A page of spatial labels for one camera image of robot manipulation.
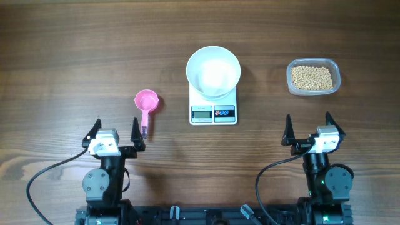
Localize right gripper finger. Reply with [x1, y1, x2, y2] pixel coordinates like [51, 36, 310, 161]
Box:
[325, 111, 346, 141]
[281, 114, 296, 146]

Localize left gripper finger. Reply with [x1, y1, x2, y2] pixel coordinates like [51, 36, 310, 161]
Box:
[82, 119, 102, 149]
[131, 117, 146, 152]

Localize pink plastic scoop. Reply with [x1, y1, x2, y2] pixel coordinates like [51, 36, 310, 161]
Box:
[134, 89, 159, 139]

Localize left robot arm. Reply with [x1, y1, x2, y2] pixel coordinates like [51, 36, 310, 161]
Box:
[75, 117, 146, 225]

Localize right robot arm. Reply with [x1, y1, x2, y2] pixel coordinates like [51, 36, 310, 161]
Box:
[281, 112, 354, 225]

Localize white digital kitchen scale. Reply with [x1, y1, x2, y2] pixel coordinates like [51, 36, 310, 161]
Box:
[189, 85, 238, 126]

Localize white bowl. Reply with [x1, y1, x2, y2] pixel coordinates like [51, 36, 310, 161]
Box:
[186, 46, 241, 101]

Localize pile of soybeans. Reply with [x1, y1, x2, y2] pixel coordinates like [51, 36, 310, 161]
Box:
[291, 66, 333, 91]

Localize clear plastic container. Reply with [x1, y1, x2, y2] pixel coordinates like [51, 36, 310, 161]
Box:
[286, 58, 341, 96]

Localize right black cable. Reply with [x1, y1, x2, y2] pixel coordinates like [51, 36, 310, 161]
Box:
[255, 144, 314, 225]

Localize black cable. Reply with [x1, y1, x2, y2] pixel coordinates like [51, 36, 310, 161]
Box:
[255, 144, 314, 225]
[26, 147, 89, 225]

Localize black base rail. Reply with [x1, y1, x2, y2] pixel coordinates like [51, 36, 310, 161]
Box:
[75, 204, 354, 225]

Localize left black cable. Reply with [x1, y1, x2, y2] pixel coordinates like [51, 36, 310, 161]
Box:
[26, 147, 89, 225]

